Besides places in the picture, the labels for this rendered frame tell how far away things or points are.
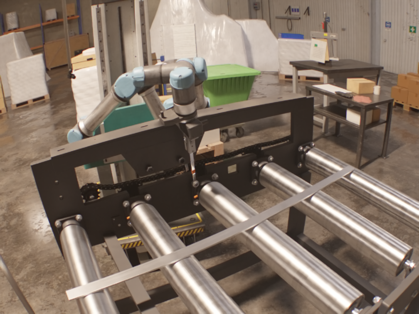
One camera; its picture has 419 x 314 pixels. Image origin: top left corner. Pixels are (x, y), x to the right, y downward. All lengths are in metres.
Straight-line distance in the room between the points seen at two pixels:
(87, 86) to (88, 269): 3.81
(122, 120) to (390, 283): 2.05
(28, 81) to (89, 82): 4.76
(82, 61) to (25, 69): 4.66
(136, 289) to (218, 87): 3.00
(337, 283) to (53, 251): 2.23
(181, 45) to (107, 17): 3.03
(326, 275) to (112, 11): 1.74
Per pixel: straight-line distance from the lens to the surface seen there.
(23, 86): 9.20
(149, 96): 1.64
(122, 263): 1.18
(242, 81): 3.87
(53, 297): 2.29
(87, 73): 4.57
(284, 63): 7.92
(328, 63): 4.56
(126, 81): 1.49
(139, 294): 1.05
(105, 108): 1.59
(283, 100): 1.51
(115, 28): 1.97
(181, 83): 1.02
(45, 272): 2.51
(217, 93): 3.80
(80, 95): 4.68
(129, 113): 1.96
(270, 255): 1.01
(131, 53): 1.98
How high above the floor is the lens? 1.56
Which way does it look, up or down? 26 degrees down
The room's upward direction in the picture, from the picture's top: 4 degrees counter-clockwise
